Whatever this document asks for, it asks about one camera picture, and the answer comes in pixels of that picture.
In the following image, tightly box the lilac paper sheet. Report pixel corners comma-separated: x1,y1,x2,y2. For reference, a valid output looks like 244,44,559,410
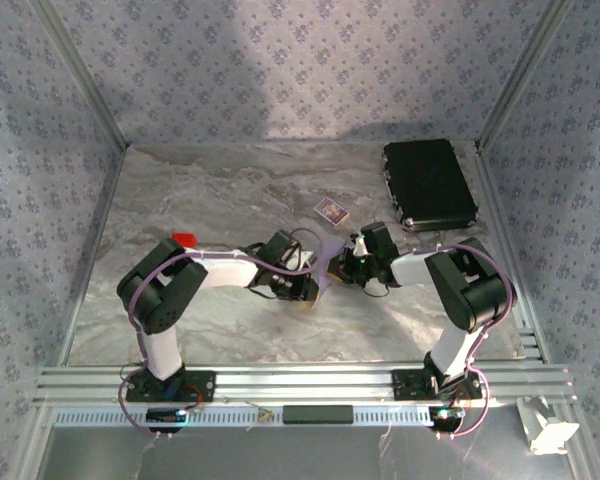
307,236,355,310

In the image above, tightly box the small purple card box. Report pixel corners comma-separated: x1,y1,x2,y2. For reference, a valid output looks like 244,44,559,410
315,196,352,230

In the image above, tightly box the black hard case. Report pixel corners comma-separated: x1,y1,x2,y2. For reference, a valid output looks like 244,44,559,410
382,138,481,234

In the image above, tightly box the black rectangular bar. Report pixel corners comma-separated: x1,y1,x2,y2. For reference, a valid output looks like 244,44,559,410
282,405,355,425

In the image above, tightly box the small controller board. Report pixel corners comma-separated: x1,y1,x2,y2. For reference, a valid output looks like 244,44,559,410
428,405,466,432
146,407,189,434

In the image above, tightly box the aluminium mounting rail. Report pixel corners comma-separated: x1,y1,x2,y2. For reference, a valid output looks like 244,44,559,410
33,363,580,407

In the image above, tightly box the tan string piece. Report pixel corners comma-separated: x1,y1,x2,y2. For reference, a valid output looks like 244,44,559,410
247,399,277,432

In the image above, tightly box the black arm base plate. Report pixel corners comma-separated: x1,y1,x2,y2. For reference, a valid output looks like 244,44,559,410
124,370,217,404
392,368,484,401

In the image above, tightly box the thin red power wire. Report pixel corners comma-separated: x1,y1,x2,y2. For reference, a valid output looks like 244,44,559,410
177,383,205,409
449,382,481,406

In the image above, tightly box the aluminium table side rail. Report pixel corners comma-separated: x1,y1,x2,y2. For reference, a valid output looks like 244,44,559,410
59,144,130,366
474,142,552,364

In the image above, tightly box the grey slotted cable duct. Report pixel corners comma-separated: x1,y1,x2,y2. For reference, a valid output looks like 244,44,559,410
54,405,434,428

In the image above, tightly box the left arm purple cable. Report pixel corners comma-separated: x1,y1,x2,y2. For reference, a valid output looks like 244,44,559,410
116,227,331,442

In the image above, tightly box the white plastic bracket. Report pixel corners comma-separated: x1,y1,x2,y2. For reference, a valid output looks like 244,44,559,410
515,396,581,456

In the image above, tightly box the aluminium frame post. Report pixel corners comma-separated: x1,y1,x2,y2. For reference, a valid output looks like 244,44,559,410
29,0,131,151
477,0,576,151

